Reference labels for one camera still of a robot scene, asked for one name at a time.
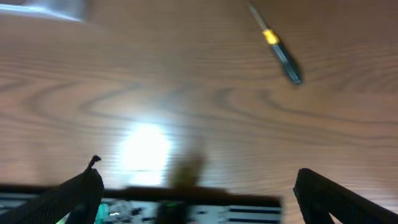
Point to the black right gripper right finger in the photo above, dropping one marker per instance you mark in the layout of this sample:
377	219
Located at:
321	199

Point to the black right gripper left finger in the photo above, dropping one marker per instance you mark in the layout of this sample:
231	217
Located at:
78	198

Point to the small yellow precision screwdriver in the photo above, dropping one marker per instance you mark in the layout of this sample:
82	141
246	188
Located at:
286	60

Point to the clear plastic container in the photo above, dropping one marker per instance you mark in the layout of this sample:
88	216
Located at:
67	10

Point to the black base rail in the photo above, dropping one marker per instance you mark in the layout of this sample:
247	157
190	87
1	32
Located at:
113	210

